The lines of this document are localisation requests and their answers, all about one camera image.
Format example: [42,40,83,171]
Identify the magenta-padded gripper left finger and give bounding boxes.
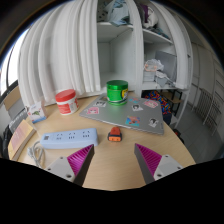
[44,143,96,187]

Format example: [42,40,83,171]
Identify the light blue power strip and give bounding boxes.
[39,127,100,150]

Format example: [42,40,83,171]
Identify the dark-framed window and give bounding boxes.
[0,29,28,98]

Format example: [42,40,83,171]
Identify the grey ribbed radiator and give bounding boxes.
[8,108,30,134]

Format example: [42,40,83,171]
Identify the white power strip cable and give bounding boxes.
[26,140,46,169]

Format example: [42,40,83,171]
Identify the green round tin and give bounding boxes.
[106,79,130,107]

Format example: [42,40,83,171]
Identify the white jar with red lid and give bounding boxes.
[54,88,80,116]

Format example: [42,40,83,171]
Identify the white shelf unit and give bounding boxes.
[96,0,194,98]

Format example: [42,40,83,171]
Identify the small white printed box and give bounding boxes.
[26,100,48,124]

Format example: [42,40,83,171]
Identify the colourful patterned bag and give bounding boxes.
[143,90,173,116]

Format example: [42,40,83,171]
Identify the silver laptop with stickers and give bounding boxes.
[79,93,166,136]

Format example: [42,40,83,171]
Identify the brown cardboard box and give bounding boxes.
[2,85,23,115]

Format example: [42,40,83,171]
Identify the white wire rack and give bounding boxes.
[191,87,223,134]

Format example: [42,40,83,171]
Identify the orange charger block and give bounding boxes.
[107,126,123,143]

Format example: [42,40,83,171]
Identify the yellow and pink book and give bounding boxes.
[7,118,37,162]

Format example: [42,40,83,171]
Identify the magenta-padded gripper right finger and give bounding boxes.
[134,143,184,185]

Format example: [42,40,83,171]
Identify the white pleated curtain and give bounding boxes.
[17,0,102,106]

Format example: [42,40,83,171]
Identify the black bag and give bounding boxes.
[1,126,13,158]

